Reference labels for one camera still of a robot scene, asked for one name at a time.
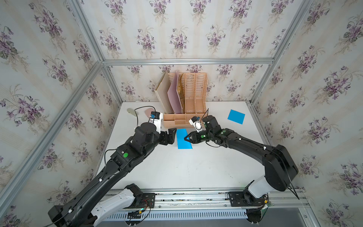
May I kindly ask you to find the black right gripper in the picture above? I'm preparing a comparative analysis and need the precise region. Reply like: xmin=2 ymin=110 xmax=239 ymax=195
xmin=182 ymin=130 xmax=213 ymax=144

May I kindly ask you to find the blue square paper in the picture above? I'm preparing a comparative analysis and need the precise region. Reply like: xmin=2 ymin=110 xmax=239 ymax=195
xmin=176 ymin=129 xmax=192 ymax=149
xmin=227 ymin=109 xmax=245 ymax=124

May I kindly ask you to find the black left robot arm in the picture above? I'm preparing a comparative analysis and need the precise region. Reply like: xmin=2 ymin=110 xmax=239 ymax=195
xmin=48 ymin=111 xmax=177 ymax=227

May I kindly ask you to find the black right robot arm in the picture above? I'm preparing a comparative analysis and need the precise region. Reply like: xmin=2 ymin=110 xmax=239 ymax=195
xmin=184 ymin=115 xmax=299 ymax=204

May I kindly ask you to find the pink pencil case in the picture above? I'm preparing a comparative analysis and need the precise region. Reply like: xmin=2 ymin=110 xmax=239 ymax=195
xmin=145 ymin=107 xmax=155 ymax=118

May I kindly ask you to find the grey green eraser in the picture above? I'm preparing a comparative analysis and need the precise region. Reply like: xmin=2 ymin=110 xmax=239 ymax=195
xmin=127 ymin=108 xmax=137 ymax=117

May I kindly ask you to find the pink folder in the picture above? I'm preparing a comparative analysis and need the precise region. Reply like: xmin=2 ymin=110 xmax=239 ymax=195
xmin=167 ymin=71 xmax=182 ymax=114

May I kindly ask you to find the beige folder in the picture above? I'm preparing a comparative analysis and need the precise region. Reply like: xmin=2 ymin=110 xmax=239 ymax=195
xmin=155 ymin=72 xmax=174 ymax=114

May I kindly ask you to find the peach plastic file organizer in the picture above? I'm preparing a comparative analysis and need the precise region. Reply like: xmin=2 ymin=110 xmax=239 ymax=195
xmin=163 ymin=72 xmax=207 ymax=129

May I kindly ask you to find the patterned yellow book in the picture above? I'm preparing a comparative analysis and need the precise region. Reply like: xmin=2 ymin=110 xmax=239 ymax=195
xmin=177 ymin=73 xmax=185 ymax=113

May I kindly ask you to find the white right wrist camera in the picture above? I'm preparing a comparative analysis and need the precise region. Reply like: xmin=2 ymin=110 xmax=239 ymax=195
xmin=189 ymin=116 xmax=202 ymax=132

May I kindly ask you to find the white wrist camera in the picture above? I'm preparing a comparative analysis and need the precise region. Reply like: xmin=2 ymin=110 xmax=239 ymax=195
xmin=148 ymin=111 xmax=163 ymax=133
xmin=189 ymin=116 xmax=202 ymax=132

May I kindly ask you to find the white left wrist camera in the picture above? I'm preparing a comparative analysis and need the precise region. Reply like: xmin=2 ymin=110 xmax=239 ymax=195
xmin=148 ymin=111 xmax=163 ymax=133

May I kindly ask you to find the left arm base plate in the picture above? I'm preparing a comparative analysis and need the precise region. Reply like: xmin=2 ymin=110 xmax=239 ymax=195
xmin=127 ymin=193 xmax=156 ymax=209

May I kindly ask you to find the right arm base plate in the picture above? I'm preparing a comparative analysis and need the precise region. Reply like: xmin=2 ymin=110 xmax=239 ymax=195
xmin=227 ymin=191 xmax=268 ymax=207

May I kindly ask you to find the aluminium mounting rail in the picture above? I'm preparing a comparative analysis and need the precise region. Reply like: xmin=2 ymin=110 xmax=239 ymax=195
xmin=141 ymin=188 xmax=310 ymax=211

